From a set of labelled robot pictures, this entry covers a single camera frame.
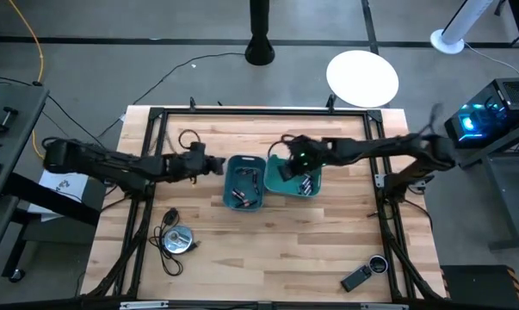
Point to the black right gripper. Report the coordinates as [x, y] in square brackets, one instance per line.
[306, 155]

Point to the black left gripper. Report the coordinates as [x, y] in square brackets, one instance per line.
[192, 161]

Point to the copper black battery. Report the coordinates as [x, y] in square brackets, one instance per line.
[246, 171]
[238, 195]
[255, 183]
[247, 203]

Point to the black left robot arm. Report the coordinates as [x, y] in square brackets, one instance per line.
[113, 165]

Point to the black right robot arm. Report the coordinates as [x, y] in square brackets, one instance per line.
[384, 148]

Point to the green plastic bin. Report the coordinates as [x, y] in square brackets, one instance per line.
[274, 181]

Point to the dark blue plastic bin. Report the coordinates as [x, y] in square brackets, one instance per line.
[231, 181]

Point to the silver round tin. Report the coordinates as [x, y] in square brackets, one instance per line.
[177, 239]

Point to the white round disc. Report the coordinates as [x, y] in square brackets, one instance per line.
[362, 79]

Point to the black rectangular device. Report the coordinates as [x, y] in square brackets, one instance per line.
[356, 278]

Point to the black pole stand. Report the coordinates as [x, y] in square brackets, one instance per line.
[259, 43]

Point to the white paper sheet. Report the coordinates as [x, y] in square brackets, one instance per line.
[63, 186]

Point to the grey side table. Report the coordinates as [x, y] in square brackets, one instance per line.
[14, 129]

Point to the computer case with lights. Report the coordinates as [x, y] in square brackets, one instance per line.
[487, 112]

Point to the grey metal stand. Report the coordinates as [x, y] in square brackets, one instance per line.
[506, 194]

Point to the black yellow striped box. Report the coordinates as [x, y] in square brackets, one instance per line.
[483, 286]

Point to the black aluminium table frame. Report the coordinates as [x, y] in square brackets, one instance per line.
[263, 112]

